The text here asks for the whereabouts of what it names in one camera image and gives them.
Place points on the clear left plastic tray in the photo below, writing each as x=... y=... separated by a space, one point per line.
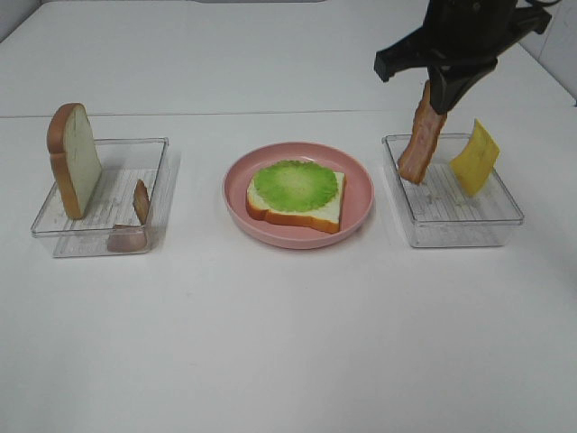
x=124 y=161

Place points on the bacon strip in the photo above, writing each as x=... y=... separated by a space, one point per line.
x=129 y=239
x=426 y=128

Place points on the bread slice with brown crust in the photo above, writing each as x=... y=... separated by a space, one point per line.
x=326 y=218

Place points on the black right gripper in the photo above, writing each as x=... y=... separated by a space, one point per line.
x=459 y=43

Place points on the clear plastic tray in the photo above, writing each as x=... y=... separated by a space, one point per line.
x=124 y=161
x=437 y=213

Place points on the clear right plastic tray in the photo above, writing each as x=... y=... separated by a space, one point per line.
x=437 y=213

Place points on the yellow cheese slice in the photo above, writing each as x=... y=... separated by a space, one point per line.
x=473 y=165

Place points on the green lettuce leaf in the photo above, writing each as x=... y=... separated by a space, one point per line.
x=295 y=185

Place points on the pink round plate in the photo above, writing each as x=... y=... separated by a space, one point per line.
x=358 y=196

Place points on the upright bread slice left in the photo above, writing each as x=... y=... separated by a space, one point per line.
x=73 y=158

